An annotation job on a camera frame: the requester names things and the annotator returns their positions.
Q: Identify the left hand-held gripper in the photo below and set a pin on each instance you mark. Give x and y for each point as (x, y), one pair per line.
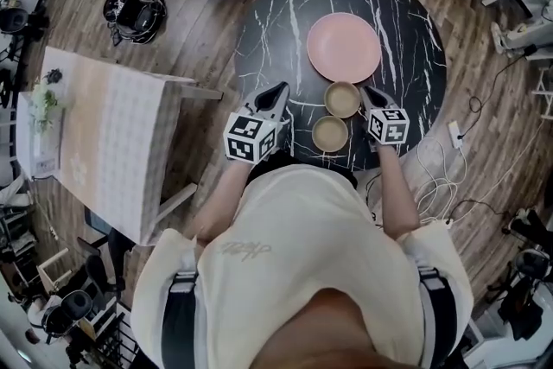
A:
(246, 138)

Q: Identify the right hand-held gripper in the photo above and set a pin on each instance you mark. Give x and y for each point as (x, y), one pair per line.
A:
(389, 127)

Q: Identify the person's left forearm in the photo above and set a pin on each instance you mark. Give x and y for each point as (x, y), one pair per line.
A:
(224, 199)

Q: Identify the person's right forearm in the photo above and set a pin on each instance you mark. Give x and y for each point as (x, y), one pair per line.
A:
(395, 194)

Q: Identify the black marble round table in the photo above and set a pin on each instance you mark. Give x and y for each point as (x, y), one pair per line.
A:
(268, 56)

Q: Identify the person's black trousers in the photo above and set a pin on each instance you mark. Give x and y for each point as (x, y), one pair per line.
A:
(264, 165)

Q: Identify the pink plate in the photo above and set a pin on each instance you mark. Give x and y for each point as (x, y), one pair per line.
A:
(343, 47)

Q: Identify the white-legged table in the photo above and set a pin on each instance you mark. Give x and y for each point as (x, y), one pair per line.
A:
(201, 93)

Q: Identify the white power strip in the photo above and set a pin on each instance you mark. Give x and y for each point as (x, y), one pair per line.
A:
(454, 134)
(447, 222)

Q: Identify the person's white shirt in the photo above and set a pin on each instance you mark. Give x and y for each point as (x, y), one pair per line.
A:
(302, 237)

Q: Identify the black equipment bag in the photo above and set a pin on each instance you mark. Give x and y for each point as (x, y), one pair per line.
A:
(134, 15)

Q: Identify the white flowers with green leaves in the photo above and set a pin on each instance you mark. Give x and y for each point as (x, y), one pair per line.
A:
(45, 99)

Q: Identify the white side table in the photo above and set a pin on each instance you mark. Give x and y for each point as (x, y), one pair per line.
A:
(26, 134)

